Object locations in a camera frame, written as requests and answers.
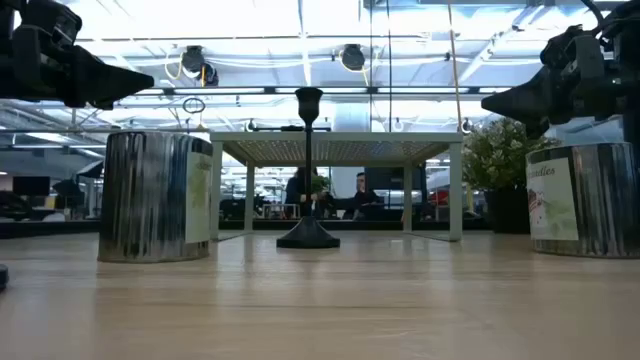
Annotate black hanging bar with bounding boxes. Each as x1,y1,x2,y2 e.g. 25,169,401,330
252,124,332,133

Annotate black studio softbox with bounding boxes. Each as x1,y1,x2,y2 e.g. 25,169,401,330
75,159,105,180

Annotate white metal mesh shelf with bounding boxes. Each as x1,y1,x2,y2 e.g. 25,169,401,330
208,130,464,243

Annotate large dark background screen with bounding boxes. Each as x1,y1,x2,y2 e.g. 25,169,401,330
363,167,427,191

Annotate black background monitor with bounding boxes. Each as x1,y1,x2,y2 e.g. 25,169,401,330
12,175,51,197

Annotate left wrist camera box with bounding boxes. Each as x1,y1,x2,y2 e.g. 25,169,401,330
19,0,84,49

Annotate seated person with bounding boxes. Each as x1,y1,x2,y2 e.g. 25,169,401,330
342,172,386,221

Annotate standing person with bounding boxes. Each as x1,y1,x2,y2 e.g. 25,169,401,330
284,167,321,220

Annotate silver labelled candle tin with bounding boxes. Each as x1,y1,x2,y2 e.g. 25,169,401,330
524,142,640,260
96,130,215,264

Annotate black ceiling cable reel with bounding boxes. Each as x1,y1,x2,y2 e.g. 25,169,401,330
180,45,220,87
341,43,366,72

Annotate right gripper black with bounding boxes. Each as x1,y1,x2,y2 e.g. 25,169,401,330
481,59,629,140

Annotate black hanging cable loop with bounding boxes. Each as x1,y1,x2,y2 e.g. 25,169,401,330
182,96,207,115

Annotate green plant in black pot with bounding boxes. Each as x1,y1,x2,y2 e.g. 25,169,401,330
460,116,562,235

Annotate black table border rail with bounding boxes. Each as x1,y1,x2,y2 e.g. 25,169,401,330
0,218,531,240

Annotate yellow ceiling cable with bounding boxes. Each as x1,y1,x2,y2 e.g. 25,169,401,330
163,49,184,81

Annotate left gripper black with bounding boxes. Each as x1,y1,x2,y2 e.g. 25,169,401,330
0,24,155,111

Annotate black studio umbrella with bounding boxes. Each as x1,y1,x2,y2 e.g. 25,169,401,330
52,178,85,197

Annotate brown hanging cord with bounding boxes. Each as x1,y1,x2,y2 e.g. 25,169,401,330
447,0,465,134

